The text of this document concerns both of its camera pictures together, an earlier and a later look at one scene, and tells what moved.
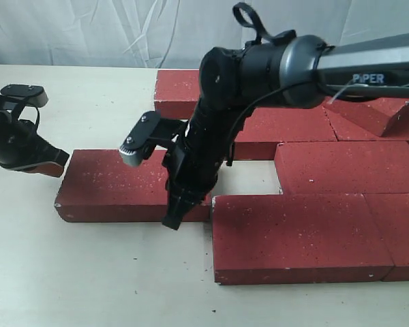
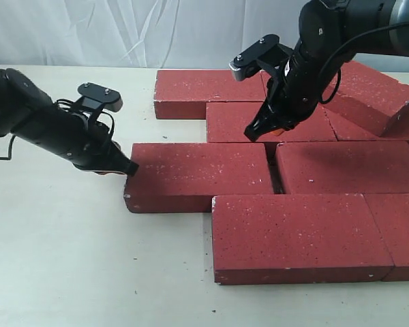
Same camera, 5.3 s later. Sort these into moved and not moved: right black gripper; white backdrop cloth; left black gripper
Moved: right black gripper; left black gripper
Not moved: white backdrop cloth
